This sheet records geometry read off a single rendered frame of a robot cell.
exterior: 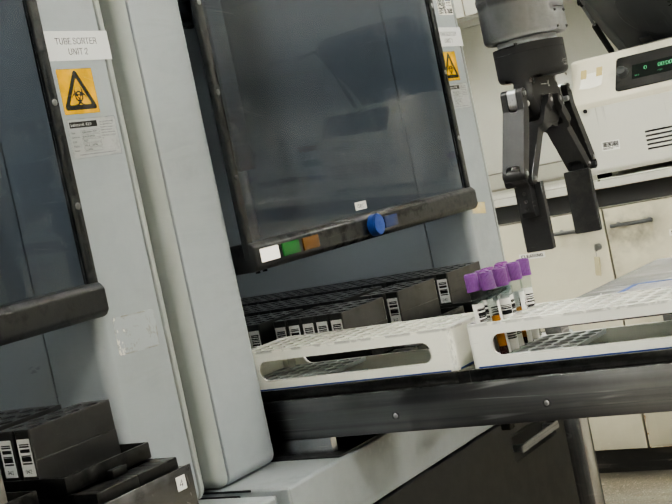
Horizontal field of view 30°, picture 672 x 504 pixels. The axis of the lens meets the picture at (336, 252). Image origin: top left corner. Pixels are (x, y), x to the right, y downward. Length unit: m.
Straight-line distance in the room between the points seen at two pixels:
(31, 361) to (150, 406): 0.14
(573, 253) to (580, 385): 2.54
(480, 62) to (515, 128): 3.33
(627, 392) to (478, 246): 0.77
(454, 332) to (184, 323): 0.30
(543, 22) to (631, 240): 2.49
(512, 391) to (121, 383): 0.41
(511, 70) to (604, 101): 2.45
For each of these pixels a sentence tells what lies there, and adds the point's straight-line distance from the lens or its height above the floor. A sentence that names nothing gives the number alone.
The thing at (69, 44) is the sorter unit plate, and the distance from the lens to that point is 1.34.
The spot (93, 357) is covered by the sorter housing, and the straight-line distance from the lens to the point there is 1.31.
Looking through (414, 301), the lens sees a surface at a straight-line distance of 1.79.
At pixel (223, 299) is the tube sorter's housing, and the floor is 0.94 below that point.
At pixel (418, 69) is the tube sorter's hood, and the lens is 1.92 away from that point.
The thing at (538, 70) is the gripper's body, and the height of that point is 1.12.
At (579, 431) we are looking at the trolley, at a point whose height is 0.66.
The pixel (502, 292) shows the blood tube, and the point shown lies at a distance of 1.37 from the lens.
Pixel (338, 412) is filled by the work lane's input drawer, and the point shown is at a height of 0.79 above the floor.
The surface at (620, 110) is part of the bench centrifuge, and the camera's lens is 3.76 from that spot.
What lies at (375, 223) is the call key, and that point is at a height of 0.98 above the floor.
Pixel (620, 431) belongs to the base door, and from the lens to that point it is 3.92.
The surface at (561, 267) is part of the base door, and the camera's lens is 3.87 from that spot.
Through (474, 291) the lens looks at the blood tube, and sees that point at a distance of 1.36.
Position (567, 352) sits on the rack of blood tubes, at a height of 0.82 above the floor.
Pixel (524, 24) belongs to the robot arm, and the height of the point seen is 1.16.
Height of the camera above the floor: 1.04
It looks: 3 degrees down
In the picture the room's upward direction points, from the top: 12 degrees counter-clockwise
